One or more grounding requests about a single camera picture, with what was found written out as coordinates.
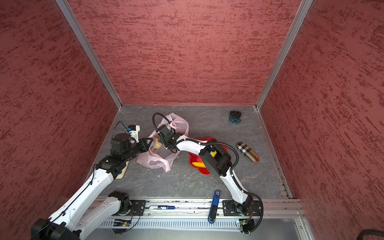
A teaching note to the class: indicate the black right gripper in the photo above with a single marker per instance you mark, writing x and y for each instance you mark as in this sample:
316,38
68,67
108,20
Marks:
162,139

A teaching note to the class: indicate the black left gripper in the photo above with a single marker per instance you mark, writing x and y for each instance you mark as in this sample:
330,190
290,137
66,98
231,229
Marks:
145,146

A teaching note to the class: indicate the pink plastic bag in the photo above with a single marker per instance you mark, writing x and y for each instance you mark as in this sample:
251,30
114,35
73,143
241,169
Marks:
163,158

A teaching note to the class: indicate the red flower-shaped bowl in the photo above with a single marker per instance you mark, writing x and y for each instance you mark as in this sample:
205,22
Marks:
209,157

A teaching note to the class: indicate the yellow fake banana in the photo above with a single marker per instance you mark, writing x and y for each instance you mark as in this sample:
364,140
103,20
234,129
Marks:
199,164

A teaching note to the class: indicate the beige fake garlic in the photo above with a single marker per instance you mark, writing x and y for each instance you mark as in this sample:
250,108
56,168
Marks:
157,144

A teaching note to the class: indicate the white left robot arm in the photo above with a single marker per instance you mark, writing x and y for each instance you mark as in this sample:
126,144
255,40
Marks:
72,221

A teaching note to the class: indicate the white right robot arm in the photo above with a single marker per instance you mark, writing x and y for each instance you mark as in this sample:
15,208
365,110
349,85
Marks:
231,181

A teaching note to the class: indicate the cream yellow calculator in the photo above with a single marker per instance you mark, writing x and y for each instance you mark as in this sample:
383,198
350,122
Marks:
121,175

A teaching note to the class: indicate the blue marker pen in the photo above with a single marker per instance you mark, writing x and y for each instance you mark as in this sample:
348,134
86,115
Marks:
162,207

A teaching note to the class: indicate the blue black handheld device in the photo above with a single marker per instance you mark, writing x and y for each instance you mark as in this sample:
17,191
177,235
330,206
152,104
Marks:
214,207

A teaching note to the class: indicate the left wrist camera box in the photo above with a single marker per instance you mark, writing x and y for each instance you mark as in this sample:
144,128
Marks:
134,130

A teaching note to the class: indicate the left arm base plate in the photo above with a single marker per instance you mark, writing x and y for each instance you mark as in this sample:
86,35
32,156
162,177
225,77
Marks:
139,207

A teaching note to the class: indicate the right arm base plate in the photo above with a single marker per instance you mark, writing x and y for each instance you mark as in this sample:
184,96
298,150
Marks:
231,209

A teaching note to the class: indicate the aluminium front rail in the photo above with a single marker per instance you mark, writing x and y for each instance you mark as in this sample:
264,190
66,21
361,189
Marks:
199,208

